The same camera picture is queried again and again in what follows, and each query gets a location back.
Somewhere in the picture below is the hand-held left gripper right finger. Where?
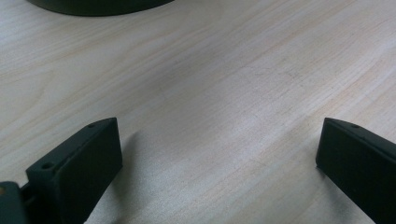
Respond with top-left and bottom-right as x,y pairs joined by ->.
315,117 -> 396,224

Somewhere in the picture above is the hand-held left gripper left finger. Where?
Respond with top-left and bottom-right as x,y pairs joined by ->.
21,117 -> 123,224

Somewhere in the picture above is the dark round base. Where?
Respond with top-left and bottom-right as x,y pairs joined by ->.
26,0 -> 176,17

